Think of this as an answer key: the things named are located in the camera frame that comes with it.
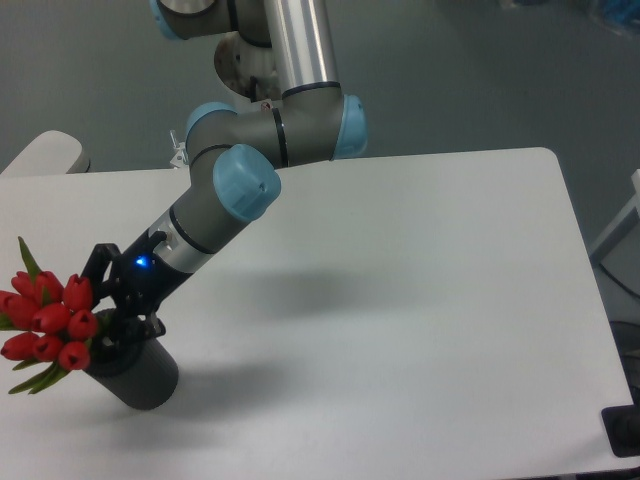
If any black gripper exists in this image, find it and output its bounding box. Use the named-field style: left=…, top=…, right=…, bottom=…
left=81, top=231, right=192, bottom=350

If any red tulip bouquet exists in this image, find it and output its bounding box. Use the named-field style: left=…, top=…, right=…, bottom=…
left=1, top=238, right=113, bottom=395

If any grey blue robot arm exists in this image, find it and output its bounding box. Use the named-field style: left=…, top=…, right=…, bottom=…
left=83, top=1, right=368, bottom=353

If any dark grey ribbed vase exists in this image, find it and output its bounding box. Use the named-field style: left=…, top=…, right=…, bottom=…
left=85, top=332, right=179, bottom=411

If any white chair back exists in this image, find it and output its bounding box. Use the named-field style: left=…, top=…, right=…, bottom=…
left=1, top=130, right=91, bottom=178

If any blue object top right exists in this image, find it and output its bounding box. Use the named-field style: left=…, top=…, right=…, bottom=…
left=499, top=0, right=640, bottom=37

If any white furniture frame right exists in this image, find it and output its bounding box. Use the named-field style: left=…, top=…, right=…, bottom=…
left=588, top=170, right=639, bottom=301

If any black cable port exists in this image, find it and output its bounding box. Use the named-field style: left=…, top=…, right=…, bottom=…
left=601, top=405, right=639, bottom=458

